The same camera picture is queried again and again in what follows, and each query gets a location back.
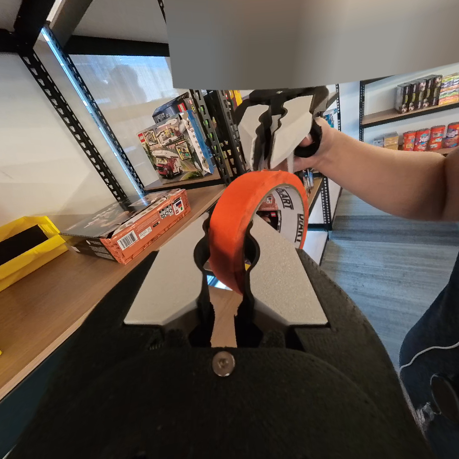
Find black metal shelf rack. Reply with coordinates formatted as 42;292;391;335
306;84;341;266
0;0;239;205

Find orchid building set box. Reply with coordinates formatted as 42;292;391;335
59;189;191;265

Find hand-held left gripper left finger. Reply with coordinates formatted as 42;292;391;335
124;212;216;348

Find orange tape roll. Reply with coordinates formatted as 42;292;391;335
208;169;310;295

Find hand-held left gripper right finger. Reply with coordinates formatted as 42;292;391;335
234;214;330;348

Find person's right forearm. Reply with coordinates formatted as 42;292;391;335
342;133;459;223

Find person's right hand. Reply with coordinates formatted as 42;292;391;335
294;119;347;173

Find dark blue building set box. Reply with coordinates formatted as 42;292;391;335
152;93;201;124

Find camper van building set box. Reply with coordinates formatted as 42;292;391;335
136;115;201;185

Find row of dark boxes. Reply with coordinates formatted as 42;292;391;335
396;75;443;113

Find blue white building set box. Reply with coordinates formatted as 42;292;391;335
179;108;217;176

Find large yellow plastic bin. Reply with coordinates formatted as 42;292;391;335
0;215;69;291

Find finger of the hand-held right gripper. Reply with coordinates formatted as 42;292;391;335
268;96;311;171
237;104;271;171

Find stack of colourful boxes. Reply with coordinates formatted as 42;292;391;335
439;73;459;106

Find black wooden display shelf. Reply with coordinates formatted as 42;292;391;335
359;73;459;156

